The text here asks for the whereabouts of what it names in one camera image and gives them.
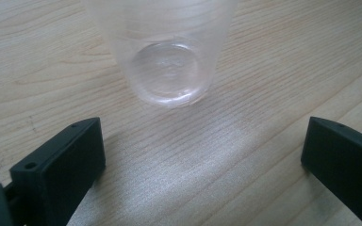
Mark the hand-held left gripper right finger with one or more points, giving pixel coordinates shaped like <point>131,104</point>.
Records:
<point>345,163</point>

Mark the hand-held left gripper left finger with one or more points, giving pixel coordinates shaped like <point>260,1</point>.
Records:
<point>59,169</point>

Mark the clear plastic cup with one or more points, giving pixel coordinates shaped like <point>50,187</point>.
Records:
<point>166,62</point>

